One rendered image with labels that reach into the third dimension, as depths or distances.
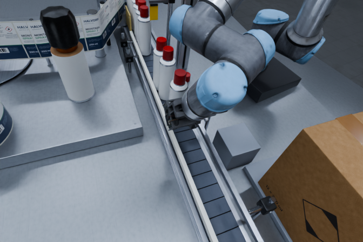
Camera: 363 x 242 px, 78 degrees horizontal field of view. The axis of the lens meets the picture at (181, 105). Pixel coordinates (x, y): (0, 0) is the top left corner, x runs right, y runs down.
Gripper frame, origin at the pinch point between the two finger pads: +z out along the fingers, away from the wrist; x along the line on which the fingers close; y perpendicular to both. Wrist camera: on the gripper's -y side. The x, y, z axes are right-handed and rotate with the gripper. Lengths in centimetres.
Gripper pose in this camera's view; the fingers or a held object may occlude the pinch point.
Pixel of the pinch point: (182, 118)
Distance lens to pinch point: 69.0
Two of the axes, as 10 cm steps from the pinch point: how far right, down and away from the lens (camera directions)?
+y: -9.3, 1.9, -3.0
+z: -2.6, 2.2, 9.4
